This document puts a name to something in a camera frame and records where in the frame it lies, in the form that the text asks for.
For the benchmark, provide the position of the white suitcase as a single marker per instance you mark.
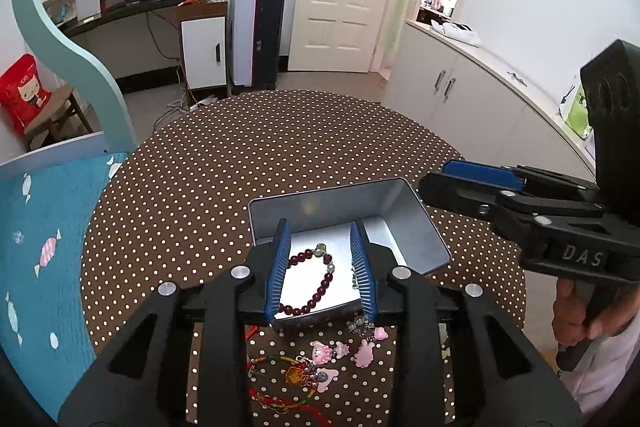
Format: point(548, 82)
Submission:
point(242, 42)

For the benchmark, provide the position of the small dark keys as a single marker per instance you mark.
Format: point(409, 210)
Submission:
point(517, 78)

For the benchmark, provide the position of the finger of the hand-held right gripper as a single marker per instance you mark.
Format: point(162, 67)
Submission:
point(460, 194)
point(480, 173)

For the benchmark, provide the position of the white box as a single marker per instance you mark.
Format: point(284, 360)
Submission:
point(87, 2)

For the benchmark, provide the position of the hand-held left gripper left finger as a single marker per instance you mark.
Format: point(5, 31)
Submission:
point(277, 272)

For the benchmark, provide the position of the white power strip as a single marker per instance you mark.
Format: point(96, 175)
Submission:
point(205, 102)

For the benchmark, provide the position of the green bag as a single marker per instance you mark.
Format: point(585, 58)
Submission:
point(577, 112)

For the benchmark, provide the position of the grey bed side rail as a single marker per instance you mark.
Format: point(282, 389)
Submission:
point(50, 152)

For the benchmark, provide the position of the brown polka-dot tablecloth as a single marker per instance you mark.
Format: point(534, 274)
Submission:
point(250, 142)

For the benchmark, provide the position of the white cloth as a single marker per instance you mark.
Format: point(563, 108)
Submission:
point(460, 33)

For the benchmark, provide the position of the person's right hand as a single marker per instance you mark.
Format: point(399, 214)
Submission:
point(562, 312)

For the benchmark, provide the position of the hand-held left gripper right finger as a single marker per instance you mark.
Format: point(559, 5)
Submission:
point(364, 277)

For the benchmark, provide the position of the dark suitcase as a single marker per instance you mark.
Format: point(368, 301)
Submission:
point(270, 32)

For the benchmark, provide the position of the white desk cabinet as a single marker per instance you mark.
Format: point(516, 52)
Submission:
point(200, 52)

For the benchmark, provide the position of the wooden chair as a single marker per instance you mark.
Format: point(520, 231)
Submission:
point(60, 99)

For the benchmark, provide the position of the white counter cabinet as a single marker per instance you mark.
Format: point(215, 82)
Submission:
point(475, 107)

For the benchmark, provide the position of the blue candy print blanket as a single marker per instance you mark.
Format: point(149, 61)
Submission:
point(45, 207)

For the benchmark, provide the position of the teal curved bed frame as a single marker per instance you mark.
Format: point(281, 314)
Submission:
point(75, 57)

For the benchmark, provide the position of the dark curved desk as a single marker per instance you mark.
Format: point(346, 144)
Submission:
point(125, 9)

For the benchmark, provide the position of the person's right forearm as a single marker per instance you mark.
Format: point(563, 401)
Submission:
point(605, 372)

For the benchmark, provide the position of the silver metal tin box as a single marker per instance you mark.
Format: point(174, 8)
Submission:
point(400, 227)

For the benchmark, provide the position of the red printed bag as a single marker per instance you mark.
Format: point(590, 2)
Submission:
point(22, 97)

